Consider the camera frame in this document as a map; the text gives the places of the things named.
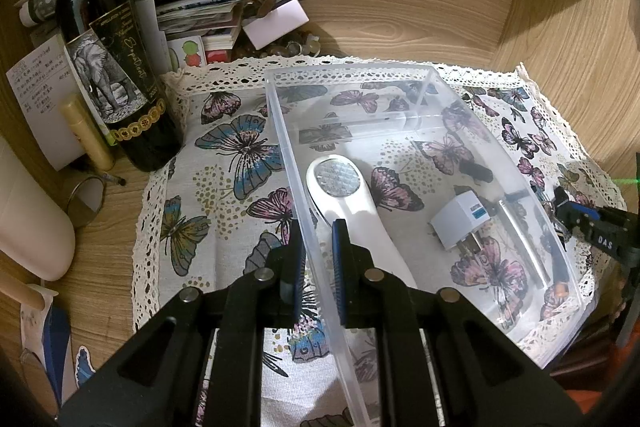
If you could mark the pale yellow lip balm tube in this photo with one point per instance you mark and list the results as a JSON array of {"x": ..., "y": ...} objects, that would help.
[{"x": 86, "y": 134}]

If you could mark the dark wine bottle elephant label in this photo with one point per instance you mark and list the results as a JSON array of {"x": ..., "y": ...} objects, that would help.
[{"x": 112, "y": 72}]

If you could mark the clear plastic storage box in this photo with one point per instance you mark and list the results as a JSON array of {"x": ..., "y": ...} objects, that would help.
[{"x": 440, "y": 267}]

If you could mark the white power plug adapter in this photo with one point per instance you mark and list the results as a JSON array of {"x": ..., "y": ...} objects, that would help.
[{"x": 457, "y": 219}]

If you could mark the fruit sticker sheet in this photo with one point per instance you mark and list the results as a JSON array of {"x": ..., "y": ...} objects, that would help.
[{"x": 192, "y": 53}]

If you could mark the white handheld magnifier device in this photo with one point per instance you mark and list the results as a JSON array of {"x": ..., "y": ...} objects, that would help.
[{"x": 360, "y": 217}]

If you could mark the white handwritten paper note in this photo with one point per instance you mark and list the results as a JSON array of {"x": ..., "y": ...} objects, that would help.
[{"x": 42, "y": 102}]

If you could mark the black pen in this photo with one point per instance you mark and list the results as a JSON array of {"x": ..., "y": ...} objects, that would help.
[{"x": 111, "y": 178}]

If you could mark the blue butterfly sticker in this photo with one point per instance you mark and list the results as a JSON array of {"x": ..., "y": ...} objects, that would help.
[{"x": 84, "y": 366}]

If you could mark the small round mirror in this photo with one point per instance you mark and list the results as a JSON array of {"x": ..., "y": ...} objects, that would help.
[{"x": 86, "y": 203}]

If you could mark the white plastic cylinder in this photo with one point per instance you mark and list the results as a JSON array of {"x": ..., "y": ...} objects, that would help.
[{"x": 30, "y": 217}]

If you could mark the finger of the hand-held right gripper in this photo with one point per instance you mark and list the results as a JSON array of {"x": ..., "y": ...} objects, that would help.
[{"x": 575, "y": 214}]

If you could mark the small black clip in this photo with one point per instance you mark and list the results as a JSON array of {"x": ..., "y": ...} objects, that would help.
[{"x": 476, "y": 172}]

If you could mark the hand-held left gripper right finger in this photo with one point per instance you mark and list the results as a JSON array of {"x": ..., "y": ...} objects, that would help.
[{"x": 340, "y": 277}]

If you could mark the pile of small trinkets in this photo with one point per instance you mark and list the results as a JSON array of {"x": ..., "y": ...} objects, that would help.
[{"x": 285, "y": 47}]

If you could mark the white folded card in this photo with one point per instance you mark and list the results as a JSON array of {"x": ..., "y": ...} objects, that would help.
[{"x": 275, "y": 24}]

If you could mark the blue and white packet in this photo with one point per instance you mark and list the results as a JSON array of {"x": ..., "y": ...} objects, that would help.
[{"x": 56, "y": 352}]

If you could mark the butterfly print lace cloth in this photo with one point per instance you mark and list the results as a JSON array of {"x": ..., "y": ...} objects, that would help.
[{"x": 225, "y": 187}]

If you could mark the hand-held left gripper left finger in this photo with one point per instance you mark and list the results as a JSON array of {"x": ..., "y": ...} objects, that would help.
[{"x": 298, "y": 274}]

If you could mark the wooden stick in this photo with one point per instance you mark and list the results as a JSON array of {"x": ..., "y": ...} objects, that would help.
[{"x": 22, "y": 289}]

